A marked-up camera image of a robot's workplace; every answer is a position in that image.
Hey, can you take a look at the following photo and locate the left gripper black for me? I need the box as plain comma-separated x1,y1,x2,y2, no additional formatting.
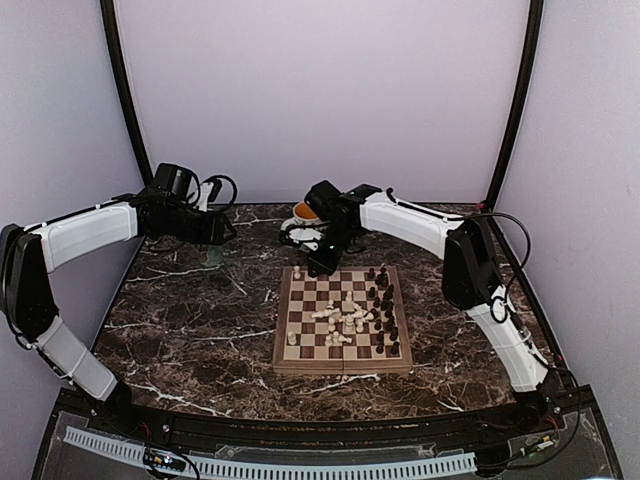
156,203,236,246

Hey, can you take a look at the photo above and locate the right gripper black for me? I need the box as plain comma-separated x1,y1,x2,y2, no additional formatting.
307,222,358,277

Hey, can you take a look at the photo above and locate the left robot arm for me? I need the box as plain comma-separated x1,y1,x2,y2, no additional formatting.
1,195,237,436

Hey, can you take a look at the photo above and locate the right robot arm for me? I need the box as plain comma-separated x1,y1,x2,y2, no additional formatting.
304,181,549,394

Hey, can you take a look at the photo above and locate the white chess bishop lying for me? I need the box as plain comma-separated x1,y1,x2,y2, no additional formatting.
311,308,340,320

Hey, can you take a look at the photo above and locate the wooden chess board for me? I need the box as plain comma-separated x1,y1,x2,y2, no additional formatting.
273,266,413,375

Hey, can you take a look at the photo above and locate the white chess pawn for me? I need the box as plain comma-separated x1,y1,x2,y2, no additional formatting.
332,331,352,346

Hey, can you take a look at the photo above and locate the yellow inside patterned mug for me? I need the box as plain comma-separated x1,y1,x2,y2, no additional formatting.
280,202,322,243

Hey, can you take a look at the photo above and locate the white ceramic mug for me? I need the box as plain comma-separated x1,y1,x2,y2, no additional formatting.
204,245,225,268

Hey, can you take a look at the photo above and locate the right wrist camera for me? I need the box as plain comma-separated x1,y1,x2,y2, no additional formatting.
304,180,346,220

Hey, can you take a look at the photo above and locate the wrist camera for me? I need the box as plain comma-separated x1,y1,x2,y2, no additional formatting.
149,163,198,201
304,180,346,220

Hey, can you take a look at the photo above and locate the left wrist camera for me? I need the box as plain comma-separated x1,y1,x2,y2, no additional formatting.
149,163,198,201

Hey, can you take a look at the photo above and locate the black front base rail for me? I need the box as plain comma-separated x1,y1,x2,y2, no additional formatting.
43,376,591,450

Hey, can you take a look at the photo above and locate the black frame post left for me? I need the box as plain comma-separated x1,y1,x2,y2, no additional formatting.
99,0,153,185

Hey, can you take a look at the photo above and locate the black frame post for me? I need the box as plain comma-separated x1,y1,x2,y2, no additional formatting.
99,0,153,185
484,0,544,210

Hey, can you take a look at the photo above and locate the white cable duct strip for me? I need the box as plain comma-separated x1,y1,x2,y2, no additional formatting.
63,427,478,479

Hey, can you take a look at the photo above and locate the black frame post right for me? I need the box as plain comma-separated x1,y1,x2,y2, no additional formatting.
484,0,544,210

